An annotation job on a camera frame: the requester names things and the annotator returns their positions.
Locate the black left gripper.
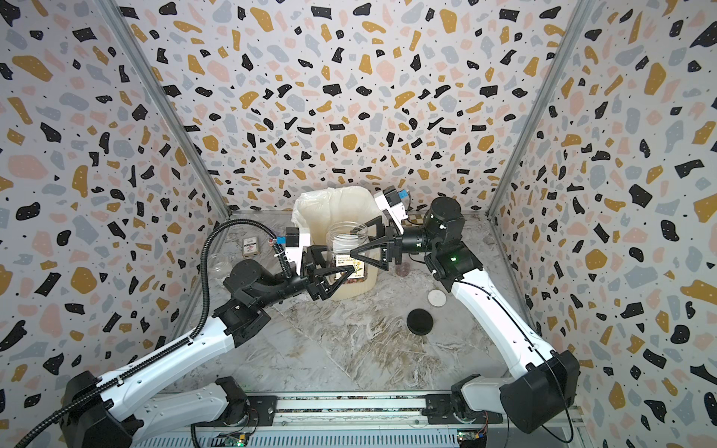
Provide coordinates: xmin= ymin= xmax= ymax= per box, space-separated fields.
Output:
xmin=254 ymin=246 xmax=351 ymax=313

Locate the black lid brown jar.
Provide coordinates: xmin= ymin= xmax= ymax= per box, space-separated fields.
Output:
xmin=326 ymin=221 xmax=369 ymax=284

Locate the white round jar lid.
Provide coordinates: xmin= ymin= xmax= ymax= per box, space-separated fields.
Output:
xmin=428 ymin=289 xmax=447 ymax=308

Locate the black round jar lid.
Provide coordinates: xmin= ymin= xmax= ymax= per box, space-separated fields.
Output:
xmin=406 ymin=309 xmax=434 ymax=336

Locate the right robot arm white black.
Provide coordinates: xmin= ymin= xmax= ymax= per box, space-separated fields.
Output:
xmin=350 ymin=189 xmax=580 ymax=433

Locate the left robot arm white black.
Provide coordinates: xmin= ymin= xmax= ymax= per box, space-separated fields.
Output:
xmin=60 ymin=246 xmax=354 ymax=447

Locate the cream ribbed trash bin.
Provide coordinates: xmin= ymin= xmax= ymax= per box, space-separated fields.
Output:
xmin=332 ymin=261 xmax=378 ymax=301

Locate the white plastic bin liner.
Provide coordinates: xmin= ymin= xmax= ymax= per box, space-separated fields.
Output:
xmin=291 ymin=186 xmax=382 ymax=246

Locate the small playing card box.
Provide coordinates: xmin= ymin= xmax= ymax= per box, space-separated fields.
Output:
xmin=241 ymin=236 xmax=261 ymax=258

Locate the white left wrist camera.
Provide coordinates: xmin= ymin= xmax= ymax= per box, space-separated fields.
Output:
xmin=276 ymin=227 xmax=311 ymax=274

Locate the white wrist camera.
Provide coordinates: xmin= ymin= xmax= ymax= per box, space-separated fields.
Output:
xmin=276 ymin=227 xmax=311 ymax=274
xmin=373 ymin=187 xmax=409 ymax=234

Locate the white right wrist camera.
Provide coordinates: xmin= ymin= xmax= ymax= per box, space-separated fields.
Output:
xmin=373 ymin=187 xmax=409 ymax=234

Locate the black corrugated cable conduit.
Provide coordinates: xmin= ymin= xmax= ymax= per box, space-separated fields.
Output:
xmin=13 ymin=217 xmax=281 ymax=448

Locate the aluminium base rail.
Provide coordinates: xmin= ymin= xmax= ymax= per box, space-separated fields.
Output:
xmin=137 ymin=391 xmax=592 ymax=447

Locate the aluminium corner post right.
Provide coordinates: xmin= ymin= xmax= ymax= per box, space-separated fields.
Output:
xmin=485 ymin=0 xmax=596 ymax=220

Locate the aluminium corner post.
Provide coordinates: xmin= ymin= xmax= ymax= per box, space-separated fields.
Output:
xmin=485 ymin=0 xmax=596 ymax=220
xmin=96 ymin=1 xmax=231 ymax=220

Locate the aluminium corner post left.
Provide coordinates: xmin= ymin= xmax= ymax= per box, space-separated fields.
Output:
xmin=96 ymin=1 xmax=231 ymax=220

